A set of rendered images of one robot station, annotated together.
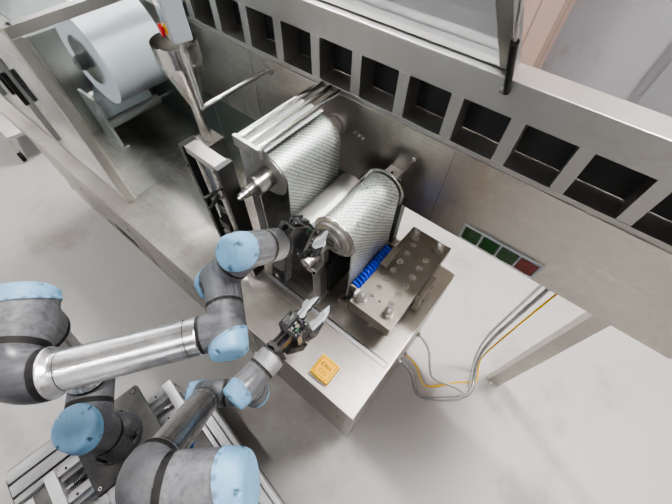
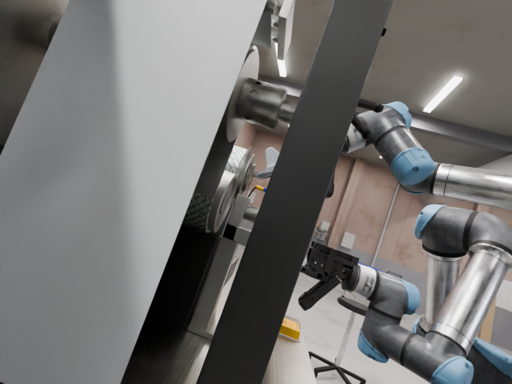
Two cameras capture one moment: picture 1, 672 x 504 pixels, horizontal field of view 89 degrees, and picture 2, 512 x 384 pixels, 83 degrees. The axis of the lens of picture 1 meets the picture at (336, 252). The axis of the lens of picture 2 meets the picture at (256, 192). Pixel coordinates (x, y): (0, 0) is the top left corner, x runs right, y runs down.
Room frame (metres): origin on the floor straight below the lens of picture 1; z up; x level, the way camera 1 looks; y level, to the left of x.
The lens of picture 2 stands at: (0.91, 0.60, 1.17)
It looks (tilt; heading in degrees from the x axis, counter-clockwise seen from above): 5 degrees up; 238
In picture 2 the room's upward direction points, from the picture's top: 20 degrees clockwise
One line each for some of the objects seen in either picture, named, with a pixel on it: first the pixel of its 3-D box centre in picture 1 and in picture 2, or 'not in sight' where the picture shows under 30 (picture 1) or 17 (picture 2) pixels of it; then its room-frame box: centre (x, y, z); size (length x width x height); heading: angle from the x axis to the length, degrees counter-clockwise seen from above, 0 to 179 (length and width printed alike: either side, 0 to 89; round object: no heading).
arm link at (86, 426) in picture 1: (86, 427); not in sight; (0.10, 0.67, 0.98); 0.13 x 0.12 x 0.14; 17
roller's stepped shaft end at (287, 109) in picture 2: (246, 192); (299, 116); (0.66, 0.26, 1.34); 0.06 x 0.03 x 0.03; 143
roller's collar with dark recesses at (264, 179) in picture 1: (261, 181); (261, 104); (0.71, 0.22, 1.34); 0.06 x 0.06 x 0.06; 53
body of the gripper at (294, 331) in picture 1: (288, 336); (329, 265); (0.33, 0.12, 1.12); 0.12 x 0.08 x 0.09; 143
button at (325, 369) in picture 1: (325, 369); (286, 327); (0.29, 0.02, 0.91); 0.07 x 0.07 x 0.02; 53
